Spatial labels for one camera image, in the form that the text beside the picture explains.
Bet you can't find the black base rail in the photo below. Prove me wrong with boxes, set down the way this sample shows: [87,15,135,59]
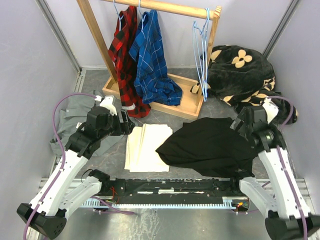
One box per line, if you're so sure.
[97,178,244,205]

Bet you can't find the black floral blanket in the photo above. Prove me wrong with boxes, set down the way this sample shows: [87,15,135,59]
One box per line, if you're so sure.
[191,44,300,126]

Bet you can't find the blue plaid shirt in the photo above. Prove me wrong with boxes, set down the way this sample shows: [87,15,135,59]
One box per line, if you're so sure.
[129,10,183,106]

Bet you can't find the purple cable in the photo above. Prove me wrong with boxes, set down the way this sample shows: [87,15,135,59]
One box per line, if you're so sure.
[266,95,309,240]
[22,92,102,240]

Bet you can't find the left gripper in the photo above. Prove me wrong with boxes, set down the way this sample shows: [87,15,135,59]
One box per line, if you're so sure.
[98,108,136,140]

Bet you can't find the black shirt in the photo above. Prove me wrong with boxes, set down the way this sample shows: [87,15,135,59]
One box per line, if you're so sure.
[156,117,258,178]

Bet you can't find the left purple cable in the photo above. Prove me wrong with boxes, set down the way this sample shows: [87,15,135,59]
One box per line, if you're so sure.
[22,92,102,240]

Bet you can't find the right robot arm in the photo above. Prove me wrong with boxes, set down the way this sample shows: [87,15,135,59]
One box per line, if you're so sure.
[229,104,320,240]

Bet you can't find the light blue hangers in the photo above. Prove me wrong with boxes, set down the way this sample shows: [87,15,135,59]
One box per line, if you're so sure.
[192,8,210,102]

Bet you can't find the wooden clothes rack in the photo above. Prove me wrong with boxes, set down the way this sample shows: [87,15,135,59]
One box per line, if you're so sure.
[78,0,222,121]

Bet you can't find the blue hanger under red shirt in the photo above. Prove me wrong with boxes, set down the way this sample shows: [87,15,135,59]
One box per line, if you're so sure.
[112,0,124,31]

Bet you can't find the cream folded cloth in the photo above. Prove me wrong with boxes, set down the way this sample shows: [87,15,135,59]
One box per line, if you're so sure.
[124,124,173,173]

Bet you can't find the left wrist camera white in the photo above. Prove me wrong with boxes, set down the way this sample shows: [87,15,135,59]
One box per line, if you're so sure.
[94,95,117,116]

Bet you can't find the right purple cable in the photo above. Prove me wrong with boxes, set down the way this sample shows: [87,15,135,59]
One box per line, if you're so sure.
[266,95,309,240]

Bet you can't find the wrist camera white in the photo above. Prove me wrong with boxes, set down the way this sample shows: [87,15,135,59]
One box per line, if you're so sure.
[261,97,279,124]
[94,95,117,116]

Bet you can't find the red plaid shirt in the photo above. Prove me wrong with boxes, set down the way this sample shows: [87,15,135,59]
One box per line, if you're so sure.
[108,6,151,118]

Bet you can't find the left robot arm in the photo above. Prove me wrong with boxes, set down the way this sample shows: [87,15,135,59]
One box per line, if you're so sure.
[16,104,135,240]

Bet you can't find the grey shirt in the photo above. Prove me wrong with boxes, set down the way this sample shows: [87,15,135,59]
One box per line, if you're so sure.
[57,95,123,157]

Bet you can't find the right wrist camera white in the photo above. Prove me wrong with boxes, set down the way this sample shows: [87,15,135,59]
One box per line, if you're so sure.
[261,97,279,124]

